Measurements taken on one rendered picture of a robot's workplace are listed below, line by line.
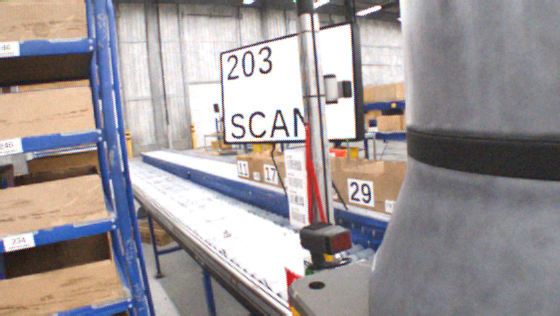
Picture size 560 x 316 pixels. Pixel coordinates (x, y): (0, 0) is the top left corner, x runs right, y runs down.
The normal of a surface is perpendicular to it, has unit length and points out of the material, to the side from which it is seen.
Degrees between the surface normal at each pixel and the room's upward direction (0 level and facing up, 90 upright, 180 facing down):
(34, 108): 91
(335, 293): 2
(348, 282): 2
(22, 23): 91
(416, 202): 68
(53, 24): 91
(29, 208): 91
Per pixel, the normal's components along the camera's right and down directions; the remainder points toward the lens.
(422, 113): -0.99, 0.08
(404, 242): -0.95, -0.27
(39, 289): 0.48, 0.08
